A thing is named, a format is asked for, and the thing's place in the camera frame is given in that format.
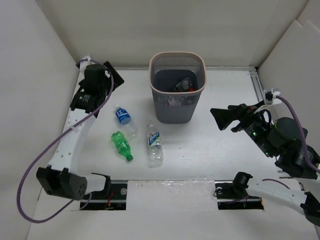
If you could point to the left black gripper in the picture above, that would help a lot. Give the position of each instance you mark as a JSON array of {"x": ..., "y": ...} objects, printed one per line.
[{"x": 117, "y": 80}]

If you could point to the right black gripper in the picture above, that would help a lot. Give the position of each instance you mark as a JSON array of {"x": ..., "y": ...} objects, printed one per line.
[{"x": 242, "y": 112}]

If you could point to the blue label plastic bottle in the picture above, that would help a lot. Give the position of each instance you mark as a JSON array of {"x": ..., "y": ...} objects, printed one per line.
[{"x": 127, "y": 125}]

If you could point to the black label plastic bottle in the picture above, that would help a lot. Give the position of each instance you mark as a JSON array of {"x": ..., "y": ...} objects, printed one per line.
[{"x": 185, "y": 85}]

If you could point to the green plastic soda bottle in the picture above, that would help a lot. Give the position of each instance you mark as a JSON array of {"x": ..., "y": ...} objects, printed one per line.
[{"x": 122, "y": 145}]

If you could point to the green white label bottle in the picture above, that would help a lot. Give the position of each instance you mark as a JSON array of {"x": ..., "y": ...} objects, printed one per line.
[{"x": 155, "y": 149}]

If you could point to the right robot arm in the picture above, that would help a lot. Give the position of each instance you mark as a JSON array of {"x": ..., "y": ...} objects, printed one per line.
[{"x": 282, "y": 140}]

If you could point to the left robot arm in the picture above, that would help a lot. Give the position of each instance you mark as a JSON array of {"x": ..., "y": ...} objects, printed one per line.
[{"x": 61, "y": 178}]

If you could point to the grey mesh waste bin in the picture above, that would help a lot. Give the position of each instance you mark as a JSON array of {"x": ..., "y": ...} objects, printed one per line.
[{"x": 177, "y": 80}]

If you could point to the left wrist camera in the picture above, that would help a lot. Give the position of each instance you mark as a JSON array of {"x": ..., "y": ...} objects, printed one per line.
[{"x": 84, "y": 62}]

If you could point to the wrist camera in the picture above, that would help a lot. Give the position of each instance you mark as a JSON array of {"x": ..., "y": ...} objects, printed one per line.
[
  {"x": 270, "y": 96},
  {"x": 84, "y": 62}
]

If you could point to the aluminium rail right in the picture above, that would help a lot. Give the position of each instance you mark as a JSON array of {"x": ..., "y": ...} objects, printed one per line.
[{"x": 257, "y": 86}]

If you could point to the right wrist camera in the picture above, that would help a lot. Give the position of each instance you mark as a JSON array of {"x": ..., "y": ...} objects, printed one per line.
[{"x": 270, "y": 96}]

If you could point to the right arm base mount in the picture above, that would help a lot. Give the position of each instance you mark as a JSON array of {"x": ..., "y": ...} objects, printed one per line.
[{"x": 228, "y": 199}]

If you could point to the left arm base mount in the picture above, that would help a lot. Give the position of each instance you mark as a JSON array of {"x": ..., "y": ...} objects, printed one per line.
[{"x": 114, "y": 200}]

